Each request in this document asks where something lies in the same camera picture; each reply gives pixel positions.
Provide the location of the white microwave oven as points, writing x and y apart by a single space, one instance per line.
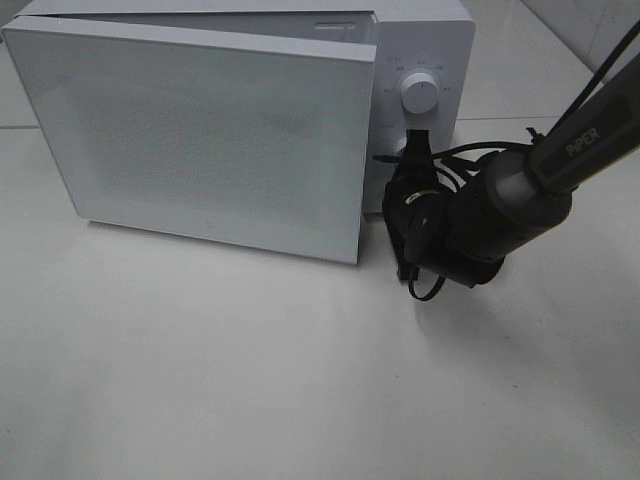
422 51

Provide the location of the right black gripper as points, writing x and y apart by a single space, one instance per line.
412 186

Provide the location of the upper white microwave knob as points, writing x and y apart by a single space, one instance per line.
419 92

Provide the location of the white microwave door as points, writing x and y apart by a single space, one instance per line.
245 139

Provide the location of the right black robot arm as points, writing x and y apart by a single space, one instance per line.
459 213

